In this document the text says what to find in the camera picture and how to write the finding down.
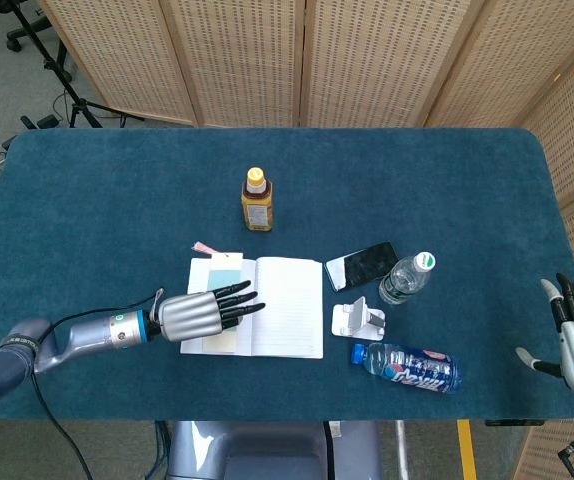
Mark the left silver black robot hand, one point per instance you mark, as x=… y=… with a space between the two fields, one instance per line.
x=192 y=315

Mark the blue bookmark with pink tassel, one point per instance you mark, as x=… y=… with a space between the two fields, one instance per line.
x=224 y=272

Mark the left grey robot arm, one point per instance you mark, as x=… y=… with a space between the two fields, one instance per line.
x=92 y=337

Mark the open white lined notebook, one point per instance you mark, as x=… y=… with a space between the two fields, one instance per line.
x=287 y=310

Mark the yellow-capped tea bottle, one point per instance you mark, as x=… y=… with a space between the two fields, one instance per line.
x=257 y=210

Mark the dark blue table mat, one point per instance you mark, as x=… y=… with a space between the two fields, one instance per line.
x=117 y=190

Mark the yellow floor tape strip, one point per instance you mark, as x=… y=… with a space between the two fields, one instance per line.
x=467 y=450

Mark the grey-blue robot torso base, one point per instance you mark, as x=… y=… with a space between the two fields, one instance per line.
x=267 y=450

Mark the white folding phone stand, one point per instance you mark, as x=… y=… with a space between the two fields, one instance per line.
x=354 y=320

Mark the blue Pepsi bottle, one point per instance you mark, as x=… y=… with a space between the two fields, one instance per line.
x=412 y=370

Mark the black smartphone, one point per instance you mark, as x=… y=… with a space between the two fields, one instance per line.
x=367 y=265

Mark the clear water bottle green-white cap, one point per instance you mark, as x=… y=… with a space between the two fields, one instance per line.
x=404 y=280

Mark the black power adapter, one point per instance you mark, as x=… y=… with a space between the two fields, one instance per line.
x=47 y=121

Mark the black tripod stand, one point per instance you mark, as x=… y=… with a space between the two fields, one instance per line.
x=49 y=65

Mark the woven wooden folding screen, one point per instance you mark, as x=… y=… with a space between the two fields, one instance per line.
x=377 y=60

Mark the black office chair base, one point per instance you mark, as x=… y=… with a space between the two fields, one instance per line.
x=27 y=31

